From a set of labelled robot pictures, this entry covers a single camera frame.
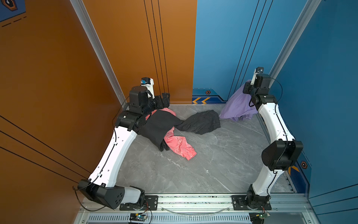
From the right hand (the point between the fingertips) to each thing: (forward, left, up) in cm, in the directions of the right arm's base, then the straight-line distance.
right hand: (249, 82), depth 83 cm
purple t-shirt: (-6, +4, -16) cm, 18 cm away
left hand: (-16, +50, +6) cm, 53 cm away
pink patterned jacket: (-23, +45, -33) cm, 60 cm away
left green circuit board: (-63, +64, -37) cm, 97 cm away
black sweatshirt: (-15, +58, -25) cm, 65 cm away
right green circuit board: (-63, +3, -37) cm, 73 cm away
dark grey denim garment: (-10, +28, -26) cm, 40 cm away
